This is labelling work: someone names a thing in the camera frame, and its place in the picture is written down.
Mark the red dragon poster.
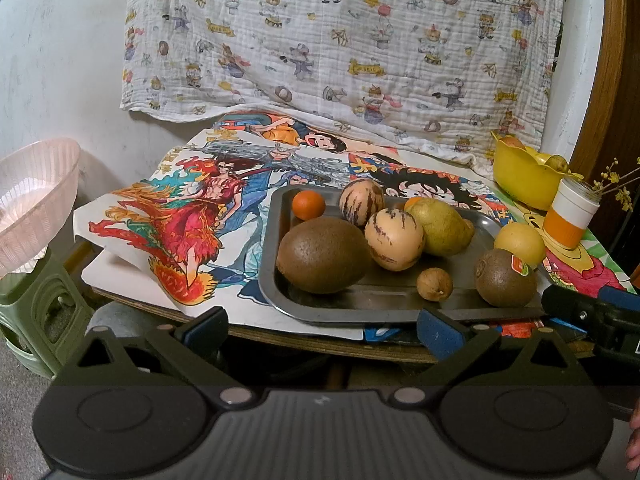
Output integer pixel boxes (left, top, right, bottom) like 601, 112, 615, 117
74, 145, 366, 342

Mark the pink plastic basket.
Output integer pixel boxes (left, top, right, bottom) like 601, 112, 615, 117
0, 138, 81, 278

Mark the printed cartoon blanket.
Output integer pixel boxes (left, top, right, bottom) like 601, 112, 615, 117
119, 0, 568, 171

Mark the brown kiwi with sticker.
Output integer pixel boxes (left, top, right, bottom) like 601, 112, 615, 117
474, 248, 538, 308

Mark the yellow bear poster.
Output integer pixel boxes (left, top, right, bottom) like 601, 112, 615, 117
500, 200, 636, 297

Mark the small round brown fruit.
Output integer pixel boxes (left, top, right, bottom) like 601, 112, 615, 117
416, 267, 453, 302

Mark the large striped pepino melon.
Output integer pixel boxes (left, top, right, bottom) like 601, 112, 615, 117
364, 208, 426, 272

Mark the green plastic stool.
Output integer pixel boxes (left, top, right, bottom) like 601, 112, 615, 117
0, 245, 96, 382

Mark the large brown kiwi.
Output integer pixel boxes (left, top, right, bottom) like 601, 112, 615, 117
276, 217, 373, 295

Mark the white and orange cup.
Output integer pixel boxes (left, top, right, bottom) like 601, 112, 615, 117
542, 176, 601, 251

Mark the yellow-green pear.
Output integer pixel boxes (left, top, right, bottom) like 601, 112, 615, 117
410, 197, 476, 257

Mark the yellow plastic bowl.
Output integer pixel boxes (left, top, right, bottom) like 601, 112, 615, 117
490, 130, 583, 211

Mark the small striped pepino melon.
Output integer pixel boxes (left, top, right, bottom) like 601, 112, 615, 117
339, 178, 385, 226

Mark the grey metal tray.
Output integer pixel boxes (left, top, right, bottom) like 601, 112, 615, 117
258, 182, 551, 324

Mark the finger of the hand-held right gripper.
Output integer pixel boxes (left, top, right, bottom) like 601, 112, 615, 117
542, 284, 609, 344
597, 286, 640, 312

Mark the yellow lemon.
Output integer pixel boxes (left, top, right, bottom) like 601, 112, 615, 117
494, 223, 547, 270

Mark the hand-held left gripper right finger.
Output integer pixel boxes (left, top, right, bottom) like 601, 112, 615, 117
390, 307, 588, 408

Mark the person's right hand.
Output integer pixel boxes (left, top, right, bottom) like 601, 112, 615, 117
625, 401, 640, 472

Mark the yellow flower twig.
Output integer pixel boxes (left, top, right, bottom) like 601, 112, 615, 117
590, 157, 640, 212

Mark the brown wooden door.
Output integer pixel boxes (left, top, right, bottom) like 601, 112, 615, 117
570, 0, 640, 281

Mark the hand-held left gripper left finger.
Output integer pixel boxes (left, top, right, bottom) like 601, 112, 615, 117
62, 306, 258, 411

